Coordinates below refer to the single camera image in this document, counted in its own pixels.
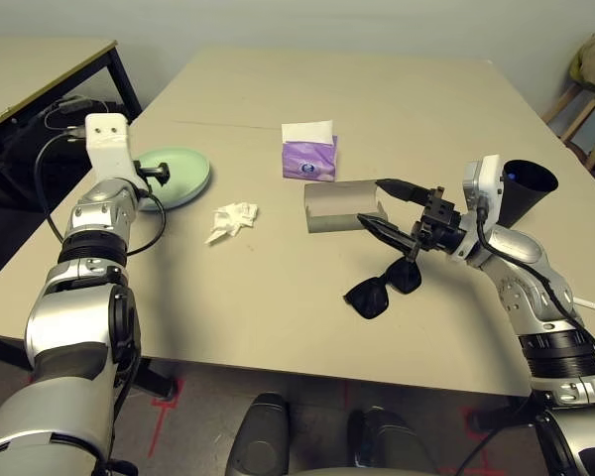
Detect white cable loop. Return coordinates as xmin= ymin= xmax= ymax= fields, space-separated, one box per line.
xmin=42 ymin=96 xmax=105 ymax=133

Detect dark grey robot leg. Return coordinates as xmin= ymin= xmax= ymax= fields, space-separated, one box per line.
xmin=226 ymin=392 xmax=292 ymax=476
xmin=349 ymin=406 xmax=440 ymax=476

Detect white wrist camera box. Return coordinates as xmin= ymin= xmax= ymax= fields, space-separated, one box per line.
xmin=448 ymin=154 xmax=505 ymax=264
xmin=85 ymin=112 xmax=139 ymax=187

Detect black bag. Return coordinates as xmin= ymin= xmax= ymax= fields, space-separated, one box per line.
xmin=0 ymin=98 xmax=125 ymax=209

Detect dark grey left robot leg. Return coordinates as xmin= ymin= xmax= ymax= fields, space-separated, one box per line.
xmin=226 ymin=392 xmax=292 ymax=476

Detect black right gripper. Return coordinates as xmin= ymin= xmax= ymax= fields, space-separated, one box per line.
xmin=356 ymin=178 xmax=465 ymax=262

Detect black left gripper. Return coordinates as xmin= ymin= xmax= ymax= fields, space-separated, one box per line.
xmin=135 ymin=161 xmax=173 ymax=187

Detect wooden stool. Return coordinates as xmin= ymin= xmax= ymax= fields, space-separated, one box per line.
xmin=542 ymin=81 xmax=595 ymax=170

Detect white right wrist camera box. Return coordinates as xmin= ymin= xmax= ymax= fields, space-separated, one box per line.
xmin=448 ymin=154 xmax=505 ymax=264

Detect white tissue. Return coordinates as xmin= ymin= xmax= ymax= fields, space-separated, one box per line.
xmin=203 ymin=200 xmax=259 ymax=245

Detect grey glasses case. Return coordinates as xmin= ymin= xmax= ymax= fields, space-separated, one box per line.
xmin=302 ymin=178 xmax=391 ymax=235

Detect purple tissue pack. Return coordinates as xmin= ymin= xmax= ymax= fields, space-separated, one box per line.
xmin=281 ymin=117 xmax=339 ymax=182

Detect beige side table black frame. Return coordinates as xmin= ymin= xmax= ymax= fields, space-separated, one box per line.
xmin=0 ymin=38 xmax=143 ymax=209

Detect dark grey right robot leg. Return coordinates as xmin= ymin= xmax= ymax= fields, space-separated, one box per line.
xmin=349 ymin=406 xmax=440 ymax=476

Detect light green plate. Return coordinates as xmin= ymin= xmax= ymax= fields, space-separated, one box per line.
xmin=131 ymin=145 xmax=213 ymax=209

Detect black cup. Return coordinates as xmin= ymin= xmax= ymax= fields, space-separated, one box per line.
xmin=498 ymin=159 xmax=560 ymax=230

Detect black left wrist camera cable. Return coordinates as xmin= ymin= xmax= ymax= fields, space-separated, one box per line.
xmin=33 ymin=126 xmax=168 ymax=476

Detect black sunglasses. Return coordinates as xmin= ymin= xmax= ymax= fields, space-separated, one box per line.
xmin=343 ymin=256 xmax=423 ymax=319

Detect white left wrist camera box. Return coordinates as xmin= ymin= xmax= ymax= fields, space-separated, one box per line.
xmin=85 ymin=112 xmax=139 ymax=187

